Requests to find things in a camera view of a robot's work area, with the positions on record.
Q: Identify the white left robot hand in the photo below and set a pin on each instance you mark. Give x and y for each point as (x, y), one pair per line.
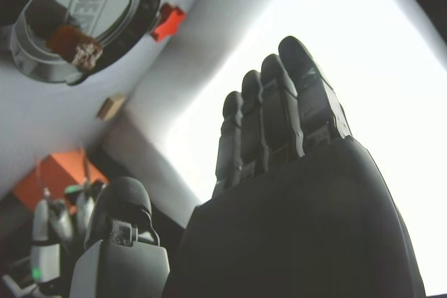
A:
(297, 224)

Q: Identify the brown meat piece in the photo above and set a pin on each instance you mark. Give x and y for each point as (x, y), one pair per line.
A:
(77, 46)

